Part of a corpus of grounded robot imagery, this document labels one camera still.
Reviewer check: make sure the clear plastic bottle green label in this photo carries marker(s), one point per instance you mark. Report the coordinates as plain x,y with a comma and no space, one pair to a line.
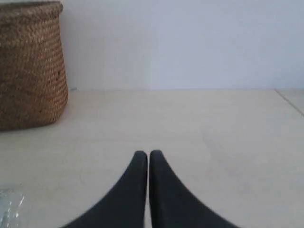
11,202

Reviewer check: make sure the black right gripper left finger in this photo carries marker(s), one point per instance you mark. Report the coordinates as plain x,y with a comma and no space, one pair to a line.
124,204

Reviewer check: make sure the brown woven wicker basket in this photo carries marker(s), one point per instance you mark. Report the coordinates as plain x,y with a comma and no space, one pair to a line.
33,81

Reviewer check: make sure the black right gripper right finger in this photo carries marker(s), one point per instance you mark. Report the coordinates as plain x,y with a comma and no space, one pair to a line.
172,205

